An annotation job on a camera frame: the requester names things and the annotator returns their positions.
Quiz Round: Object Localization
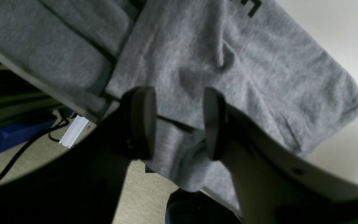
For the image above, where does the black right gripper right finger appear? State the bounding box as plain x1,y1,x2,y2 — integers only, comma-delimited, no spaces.
203,87,358,224

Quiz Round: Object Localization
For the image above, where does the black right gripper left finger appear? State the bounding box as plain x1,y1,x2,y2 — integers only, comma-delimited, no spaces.
0,86,157,224

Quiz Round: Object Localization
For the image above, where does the grey T-shirt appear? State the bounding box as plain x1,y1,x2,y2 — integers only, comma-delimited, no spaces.
0,0,358,212

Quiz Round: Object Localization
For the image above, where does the blue plastic bin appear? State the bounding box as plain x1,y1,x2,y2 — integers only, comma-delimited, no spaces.
0,113,58,153

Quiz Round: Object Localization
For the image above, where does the aluminium frame leg with label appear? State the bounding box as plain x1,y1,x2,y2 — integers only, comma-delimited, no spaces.
58,115,90,148

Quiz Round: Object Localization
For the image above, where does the black looped floor cable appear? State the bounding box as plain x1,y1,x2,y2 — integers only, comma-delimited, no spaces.
0,109,71,187

